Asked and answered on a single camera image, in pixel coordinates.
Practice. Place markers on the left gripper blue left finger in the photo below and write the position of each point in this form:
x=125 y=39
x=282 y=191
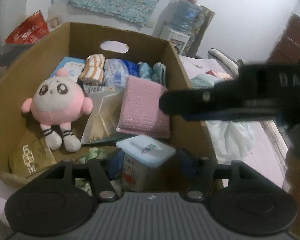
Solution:
x=102 y=172

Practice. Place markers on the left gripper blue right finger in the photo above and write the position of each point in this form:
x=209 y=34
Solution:
x=200 y=173

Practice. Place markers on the green white scrunchie cloth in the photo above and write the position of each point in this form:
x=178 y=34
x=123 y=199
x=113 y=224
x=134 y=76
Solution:
x=109 y=160

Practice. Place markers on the white cylindrical jar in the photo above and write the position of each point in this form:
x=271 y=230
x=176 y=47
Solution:
x=144 y=161

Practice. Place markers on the clear snack packet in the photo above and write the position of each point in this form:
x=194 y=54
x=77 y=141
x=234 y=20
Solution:
x=104 y=118

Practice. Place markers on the pink sponge block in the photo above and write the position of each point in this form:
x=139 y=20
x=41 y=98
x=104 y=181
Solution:
x=140 y=113

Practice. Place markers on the gold foil packet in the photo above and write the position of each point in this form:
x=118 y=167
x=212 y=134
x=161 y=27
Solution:
x=31 y=159

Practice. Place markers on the pink plush doll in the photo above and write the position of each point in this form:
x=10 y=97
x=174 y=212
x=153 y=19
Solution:
x=56 y=104

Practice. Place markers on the white blue wet wipes pack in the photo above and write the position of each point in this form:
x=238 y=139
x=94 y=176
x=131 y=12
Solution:
x=116 y=72

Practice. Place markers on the light blue towel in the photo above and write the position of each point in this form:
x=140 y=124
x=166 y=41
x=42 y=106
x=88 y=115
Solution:
x=157 y=73

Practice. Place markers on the blue white bandage box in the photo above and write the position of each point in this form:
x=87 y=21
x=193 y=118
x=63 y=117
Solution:
x=74 y=67

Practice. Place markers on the white plastic bag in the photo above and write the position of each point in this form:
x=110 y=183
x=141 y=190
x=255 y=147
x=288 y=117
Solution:
x=231 y=140

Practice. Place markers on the brown wooden door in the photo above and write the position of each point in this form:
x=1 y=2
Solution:
x=287 y=49

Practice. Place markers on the red white tissue pack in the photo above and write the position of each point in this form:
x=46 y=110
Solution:
x=219 y=75

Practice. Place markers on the brown cardboard box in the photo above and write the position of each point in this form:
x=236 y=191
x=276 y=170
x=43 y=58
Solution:
x=21 y=80

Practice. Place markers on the white water dispenser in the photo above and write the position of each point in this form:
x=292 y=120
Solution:
x=179 y=40

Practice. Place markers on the blue water jug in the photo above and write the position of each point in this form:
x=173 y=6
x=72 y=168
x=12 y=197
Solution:
x=184 y=16

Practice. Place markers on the dark printed poster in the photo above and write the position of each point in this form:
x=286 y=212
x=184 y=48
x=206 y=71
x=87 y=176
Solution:
x=10 y=52

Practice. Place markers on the red snack bag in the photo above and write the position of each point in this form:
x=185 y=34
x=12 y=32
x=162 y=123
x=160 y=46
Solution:
x=29 y=31

